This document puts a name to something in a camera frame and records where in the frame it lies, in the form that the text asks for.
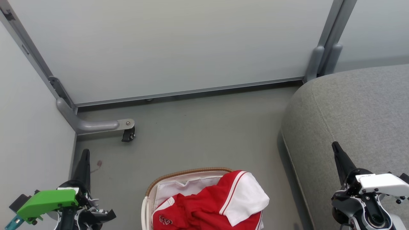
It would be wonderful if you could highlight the black caster wheel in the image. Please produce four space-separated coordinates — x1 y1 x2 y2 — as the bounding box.
121 127 136 142

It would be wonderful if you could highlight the grey double partition post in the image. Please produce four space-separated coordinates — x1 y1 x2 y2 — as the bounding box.
304 0 357 83

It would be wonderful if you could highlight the white laundry basket brown rim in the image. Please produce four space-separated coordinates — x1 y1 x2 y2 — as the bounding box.
141 167 266 230

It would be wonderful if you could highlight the red and white jersey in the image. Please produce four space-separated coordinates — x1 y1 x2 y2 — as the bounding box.
173 170 270 230

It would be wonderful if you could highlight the black cable with teal plug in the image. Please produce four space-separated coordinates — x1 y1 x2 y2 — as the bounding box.
4 214 25 230

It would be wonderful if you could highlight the grey partition corner post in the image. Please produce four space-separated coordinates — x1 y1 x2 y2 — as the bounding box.
0 0 78 113

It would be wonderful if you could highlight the grey curved partition foot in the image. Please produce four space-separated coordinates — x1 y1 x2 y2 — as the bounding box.
57 97 135 135

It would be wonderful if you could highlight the grey fabric sofa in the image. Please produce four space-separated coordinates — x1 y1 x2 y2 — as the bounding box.
281 64 409 230

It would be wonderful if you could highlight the grey partition bottom rail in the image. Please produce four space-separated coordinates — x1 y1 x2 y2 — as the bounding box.
75 77 304 107

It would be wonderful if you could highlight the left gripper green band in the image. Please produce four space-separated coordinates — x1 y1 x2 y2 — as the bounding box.
16 149 116 230

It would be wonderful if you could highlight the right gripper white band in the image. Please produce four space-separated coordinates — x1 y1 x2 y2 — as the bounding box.
331 142 409 205

